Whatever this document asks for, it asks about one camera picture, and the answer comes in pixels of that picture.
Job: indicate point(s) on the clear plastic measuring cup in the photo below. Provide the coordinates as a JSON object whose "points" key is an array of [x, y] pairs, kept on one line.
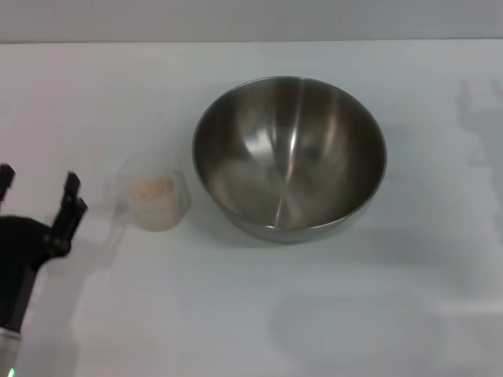
{"points": [[182, 200]]}

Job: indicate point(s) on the stainless steel mixing bowl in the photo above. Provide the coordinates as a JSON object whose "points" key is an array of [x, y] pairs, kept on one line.
{"points": [[291, 157]]}

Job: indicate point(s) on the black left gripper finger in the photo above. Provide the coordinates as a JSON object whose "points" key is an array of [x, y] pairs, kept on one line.
{"points": [[6, 178], [68, 216]]}

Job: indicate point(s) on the rice grains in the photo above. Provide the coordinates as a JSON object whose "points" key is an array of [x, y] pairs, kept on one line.
{"points": [[153, 188]]}

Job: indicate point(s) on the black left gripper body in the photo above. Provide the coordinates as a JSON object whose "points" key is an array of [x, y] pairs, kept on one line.
{"points": [[19, 255]]}

